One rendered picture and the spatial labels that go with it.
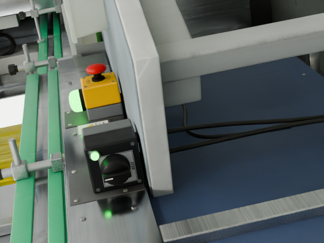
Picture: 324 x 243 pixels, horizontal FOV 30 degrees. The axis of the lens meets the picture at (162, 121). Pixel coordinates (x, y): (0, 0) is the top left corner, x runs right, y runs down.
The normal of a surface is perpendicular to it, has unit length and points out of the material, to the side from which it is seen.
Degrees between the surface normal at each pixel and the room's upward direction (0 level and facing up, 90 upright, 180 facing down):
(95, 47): 90
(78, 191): 90
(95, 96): 90
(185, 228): 90
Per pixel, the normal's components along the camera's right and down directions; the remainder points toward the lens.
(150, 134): 0.21, 0.66
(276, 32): -0.08, -0.72
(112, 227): -0.15, -0.90
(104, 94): 0.17, 0.38
